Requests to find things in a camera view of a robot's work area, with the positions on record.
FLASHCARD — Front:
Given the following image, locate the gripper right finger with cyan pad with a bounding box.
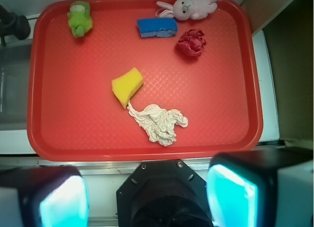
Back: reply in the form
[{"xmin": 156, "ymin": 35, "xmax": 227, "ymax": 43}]
[{"xmin": 206, "ymin": 147, "xmax": 314, "ymax": 227}]

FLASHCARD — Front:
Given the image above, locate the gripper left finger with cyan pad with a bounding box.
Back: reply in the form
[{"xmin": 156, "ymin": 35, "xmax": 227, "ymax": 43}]
[{"xmin": 0, "ymin": 166, "xmax": 89, "ymax": 227}]

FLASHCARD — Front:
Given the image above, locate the crumpled white paper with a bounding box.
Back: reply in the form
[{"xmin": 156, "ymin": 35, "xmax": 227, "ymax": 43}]
[{"xmin": 127, "ymin": 102, "xmax": 188, "ymax": 146}]

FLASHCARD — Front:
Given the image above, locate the crumpled red paper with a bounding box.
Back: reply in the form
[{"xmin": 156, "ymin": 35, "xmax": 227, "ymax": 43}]
[{"xmin": 176, "ymin": 29, "xmax": 207, "ymax": 57}]

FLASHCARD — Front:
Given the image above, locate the red plastic tray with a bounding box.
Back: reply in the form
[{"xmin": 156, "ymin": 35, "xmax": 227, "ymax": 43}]
[{"xmin": 27, "ymin": 0, "xmax": 263, "ymax": 161}]

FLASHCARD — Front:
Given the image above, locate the yellow sponge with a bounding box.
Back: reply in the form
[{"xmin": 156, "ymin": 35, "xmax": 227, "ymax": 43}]
[{"xmin": 111, "ymin": 67, "xmax": 144, "ymax": 109}]

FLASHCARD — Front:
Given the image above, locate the clear plastic bin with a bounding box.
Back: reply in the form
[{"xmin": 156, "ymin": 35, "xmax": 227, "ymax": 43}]
[{"xmin": 0, "ymin": 44, "xmax": 31, "ymax": 131}]

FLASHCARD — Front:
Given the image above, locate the black clamp knob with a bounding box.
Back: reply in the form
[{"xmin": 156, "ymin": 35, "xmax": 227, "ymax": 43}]
[{"xmin": 0, "ymin": 5, "xmax": 31, "ymax": 47}]

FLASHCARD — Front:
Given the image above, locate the green plush toy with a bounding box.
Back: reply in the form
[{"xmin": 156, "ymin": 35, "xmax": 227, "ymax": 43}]
[{"xmin": 67, "ymin": 1, "xmax": 93, "ymax": 38}]

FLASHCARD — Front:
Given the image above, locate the pink plush bunny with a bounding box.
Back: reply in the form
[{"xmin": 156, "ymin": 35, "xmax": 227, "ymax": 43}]
[{"xmin": 155, "ymin": 0, "xmax": 218, "ymax": 21}]

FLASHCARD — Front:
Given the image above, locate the blue sponge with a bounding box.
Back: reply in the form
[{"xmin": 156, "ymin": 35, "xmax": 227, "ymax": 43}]
[{"xmin": 137, "ymin": 18, "xmax": 178, "ymax": 38}]

